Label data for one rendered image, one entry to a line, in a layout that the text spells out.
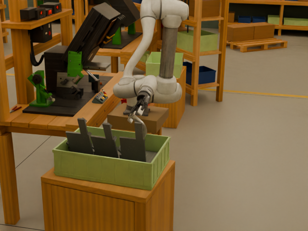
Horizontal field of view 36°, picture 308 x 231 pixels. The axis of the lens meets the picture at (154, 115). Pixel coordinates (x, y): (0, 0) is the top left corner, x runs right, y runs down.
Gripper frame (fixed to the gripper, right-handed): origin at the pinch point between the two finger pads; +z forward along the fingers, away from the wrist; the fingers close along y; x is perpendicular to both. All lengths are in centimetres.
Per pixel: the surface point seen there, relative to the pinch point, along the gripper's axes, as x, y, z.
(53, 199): 0, -66, 30
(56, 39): -61, -115, -163
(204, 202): 124, -79, -79
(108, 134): -3.9, -16.4, 9.2
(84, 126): -16.6, -25.4, 7.3
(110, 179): 14.3, -29.5, 23.2
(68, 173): -4, -49, 22
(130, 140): 8.1, -11.0, 7.0
